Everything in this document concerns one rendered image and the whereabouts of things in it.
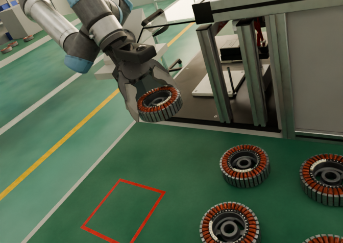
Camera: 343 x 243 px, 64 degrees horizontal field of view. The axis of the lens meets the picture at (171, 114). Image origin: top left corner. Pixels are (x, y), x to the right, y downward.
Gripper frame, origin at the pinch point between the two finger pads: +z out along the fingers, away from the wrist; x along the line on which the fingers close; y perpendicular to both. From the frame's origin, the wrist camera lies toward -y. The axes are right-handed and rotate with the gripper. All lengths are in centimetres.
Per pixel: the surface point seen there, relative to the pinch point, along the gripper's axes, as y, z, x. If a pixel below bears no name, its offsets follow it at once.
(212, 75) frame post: -1.4, 1.2, -16.3
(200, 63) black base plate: 38, -4, -41
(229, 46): 5.8, -2.7, -32.0
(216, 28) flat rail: -5.6, -8.2, -22.3
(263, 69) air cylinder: 4.9, 9.0, -37.4
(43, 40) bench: 247, -123, -28
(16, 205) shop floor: 174, 5, 69
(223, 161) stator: -4.7, 19.2, -3.6
